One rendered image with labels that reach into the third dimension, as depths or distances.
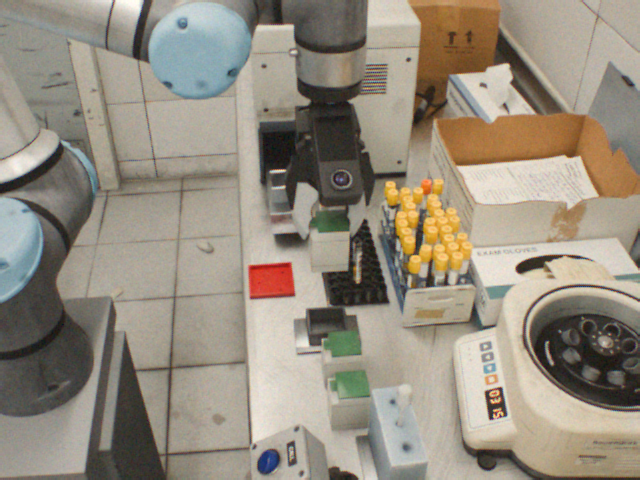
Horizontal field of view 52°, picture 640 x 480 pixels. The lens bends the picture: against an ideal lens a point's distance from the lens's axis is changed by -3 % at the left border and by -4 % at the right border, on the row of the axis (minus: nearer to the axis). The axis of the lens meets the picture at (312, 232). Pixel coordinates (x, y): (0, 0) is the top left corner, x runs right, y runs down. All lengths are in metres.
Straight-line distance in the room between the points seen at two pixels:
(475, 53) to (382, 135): 0.46
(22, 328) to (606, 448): 0.66
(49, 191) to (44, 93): 1.80
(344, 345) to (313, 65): 0.36
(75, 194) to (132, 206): 1.84
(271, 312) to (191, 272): 1.39
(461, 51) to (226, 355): 1.12
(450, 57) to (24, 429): 1.17
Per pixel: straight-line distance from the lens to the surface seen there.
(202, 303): 2.26
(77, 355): 0.88
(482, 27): 1.59
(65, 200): 0.87
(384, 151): 1.24
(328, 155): 0.71
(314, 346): 0.94
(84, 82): 2.60
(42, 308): 0.81
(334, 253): 0.83
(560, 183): 1.21
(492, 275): 0.99
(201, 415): 1.98
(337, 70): 0.70
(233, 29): 0.55
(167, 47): 0.55
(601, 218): 1.08
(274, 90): 1.15
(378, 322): 0.99
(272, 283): 1.04
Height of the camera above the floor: 1.60
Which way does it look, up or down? 40 degrees down
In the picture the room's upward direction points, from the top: straight up
